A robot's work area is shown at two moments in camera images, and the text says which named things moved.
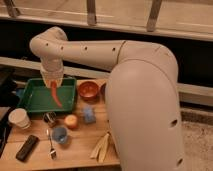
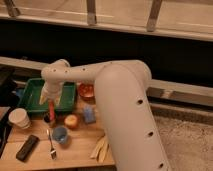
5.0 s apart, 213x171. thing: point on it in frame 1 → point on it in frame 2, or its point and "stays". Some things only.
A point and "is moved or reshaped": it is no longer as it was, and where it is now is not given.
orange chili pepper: x=53 y=91 is moved or reshaped
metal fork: x=52 y=153 stays
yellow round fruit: x=71 y=120 stays
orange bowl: x=88 y=90 stays
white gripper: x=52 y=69 → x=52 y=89
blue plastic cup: x=60 y=135 stays
